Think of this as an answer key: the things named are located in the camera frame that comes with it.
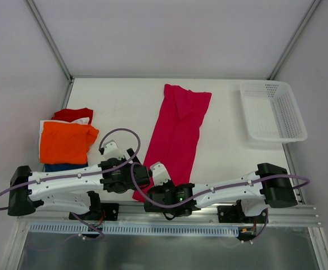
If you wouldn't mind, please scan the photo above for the pink t-shirt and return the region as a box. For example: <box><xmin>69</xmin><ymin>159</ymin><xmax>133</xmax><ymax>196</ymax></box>
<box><xmin>132</xmin><ymin>83</ymin><xmax>212</xmax><ymax>203</ymax></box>

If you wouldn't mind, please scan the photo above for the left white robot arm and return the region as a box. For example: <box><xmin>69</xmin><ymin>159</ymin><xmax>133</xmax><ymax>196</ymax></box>
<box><xmin>7</xmin><ymin>143</ymin><xmax>150</xmax><ymax>220</ymax></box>

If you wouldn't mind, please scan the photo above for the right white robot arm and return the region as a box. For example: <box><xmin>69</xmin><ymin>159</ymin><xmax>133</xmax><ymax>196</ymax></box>
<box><xmin>144</xmin><ymin>163</ymin><xmax>298</xmax><ymax>223</ymax></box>

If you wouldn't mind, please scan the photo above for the blue folded t-shirt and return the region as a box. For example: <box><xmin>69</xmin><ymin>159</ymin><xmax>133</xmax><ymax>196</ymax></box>
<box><xmin>43</xmin><ymin>163</ymin><xmax>88</xmax><ymax>172</ymax></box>

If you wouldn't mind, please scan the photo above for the white folded t-shirt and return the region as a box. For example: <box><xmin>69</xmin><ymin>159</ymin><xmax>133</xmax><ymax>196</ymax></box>
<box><xmin>39</xmin><ymin>118</ymin><xmax>92</xmax><ymax>160</ymax></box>

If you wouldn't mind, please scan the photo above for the orange folded t-shirt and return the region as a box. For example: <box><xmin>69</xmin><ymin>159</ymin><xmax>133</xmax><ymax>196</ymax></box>
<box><xmin>39</xmin><ymin>121</ymin><xmax>99</xmax><ymax>165</ymax></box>

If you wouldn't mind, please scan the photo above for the red folded t-shirt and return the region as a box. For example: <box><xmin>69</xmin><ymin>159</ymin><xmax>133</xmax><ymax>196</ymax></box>
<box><xmin>51</xmin><ymin>108</ymin><xmax>93</xmax><ymax>124</ymax></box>

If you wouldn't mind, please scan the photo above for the white plastic mesh basket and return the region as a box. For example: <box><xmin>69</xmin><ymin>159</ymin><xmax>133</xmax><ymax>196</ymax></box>
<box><xmin>240</xmin><ymin>80</ymin><xmax>308</xmax><ymax>144</ymax></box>

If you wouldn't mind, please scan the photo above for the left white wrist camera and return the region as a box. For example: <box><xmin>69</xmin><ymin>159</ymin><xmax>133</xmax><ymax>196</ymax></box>
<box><xmin>99</xmin><ymin>140</ymin><xmax>124</xmax><ymax>160</ymax></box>

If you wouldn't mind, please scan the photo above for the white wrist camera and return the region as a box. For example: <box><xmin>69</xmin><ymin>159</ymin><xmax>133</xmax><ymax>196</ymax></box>
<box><xmin>99</xmin><ymin>140</ymin><xmax>124</xmax><ymax>160</ymax></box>
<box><xmin>150</xmin><ymin>162</ymin><xmax>171</xmax><ymax>186</ymax></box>

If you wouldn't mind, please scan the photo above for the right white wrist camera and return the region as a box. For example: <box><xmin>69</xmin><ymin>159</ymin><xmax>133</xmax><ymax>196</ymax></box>
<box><xmin>150</xmin><ymin>162</ymin><xmax>171</xmax><ymax>186</ymax></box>

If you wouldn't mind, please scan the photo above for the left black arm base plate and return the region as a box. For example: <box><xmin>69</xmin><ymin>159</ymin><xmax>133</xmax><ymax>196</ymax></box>
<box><xmin>77</xmin><ymin>201</ymin><xmax>119</xmax><ymax>222</ymax></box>

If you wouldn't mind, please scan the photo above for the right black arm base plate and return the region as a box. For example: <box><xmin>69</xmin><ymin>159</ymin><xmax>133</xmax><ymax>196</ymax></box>
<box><xmin>217</xmin><ymin>205</ymin><xmax>268</xmax><ymax>224</ymax></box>

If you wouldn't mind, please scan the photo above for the aluminium mounting rail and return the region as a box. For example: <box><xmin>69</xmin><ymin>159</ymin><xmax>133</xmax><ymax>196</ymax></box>
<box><xmin>16</xmin><ymin>199</ymin><xmax>321</xmax><ymax>226</ymax></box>

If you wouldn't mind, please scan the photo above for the white slotted cable duct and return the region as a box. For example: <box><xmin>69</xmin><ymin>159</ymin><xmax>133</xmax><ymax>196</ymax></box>
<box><xmin>29</xmin><ymin>222</ymin><xmax>239</xmax><ymax>237</ymax></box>

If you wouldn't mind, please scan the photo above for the left aluminium frame post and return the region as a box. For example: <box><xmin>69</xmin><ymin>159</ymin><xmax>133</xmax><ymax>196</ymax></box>
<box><xmin>24</xmin><ymin>0</ymin><xmax>73</xmax><ymax>82</ymax></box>

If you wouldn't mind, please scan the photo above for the aluminium frame post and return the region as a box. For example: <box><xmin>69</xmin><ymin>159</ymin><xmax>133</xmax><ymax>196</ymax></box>
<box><xmin>24</xmin><ymin>0</ymin><xmax>73</xmax><ymax>82</ymax></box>
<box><xmin>267</xmin><ymin>0</ymin><xmax>322</xmax><ymax>80</ymax></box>

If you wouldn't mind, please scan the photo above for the right aluminium frame post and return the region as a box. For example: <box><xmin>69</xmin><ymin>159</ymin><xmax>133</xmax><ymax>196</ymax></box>
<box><xmin>267</xmin><ymin>0</ymin><xmax>322</xmax><ymax>80</ymax></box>

